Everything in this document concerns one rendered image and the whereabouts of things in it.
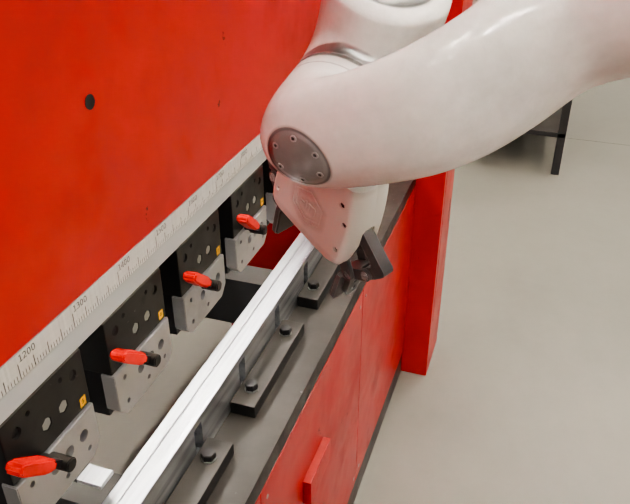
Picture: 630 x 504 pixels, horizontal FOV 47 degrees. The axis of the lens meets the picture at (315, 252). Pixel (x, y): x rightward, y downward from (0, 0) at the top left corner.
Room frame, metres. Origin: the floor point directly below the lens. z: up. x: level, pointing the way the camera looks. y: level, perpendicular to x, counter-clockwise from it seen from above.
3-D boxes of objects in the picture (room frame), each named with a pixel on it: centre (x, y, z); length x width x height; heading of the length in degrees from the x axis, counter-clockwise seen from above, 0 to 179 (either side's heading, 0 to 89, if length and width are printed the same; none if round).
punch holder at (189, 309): (1.03, 0.22, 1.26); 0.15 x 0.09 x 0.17; 162
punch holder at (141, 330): (0.84, 0.29, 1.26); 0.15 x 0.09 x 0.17; 162
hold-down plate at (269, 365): (1.23, 0.10, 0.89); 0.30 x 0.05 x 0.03; 162
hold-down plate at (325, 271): (1.61, -0.03, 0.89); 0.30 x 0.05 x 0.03; 162
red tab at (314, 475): (1.21, -0.01, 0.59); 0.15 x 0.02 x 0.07; 162
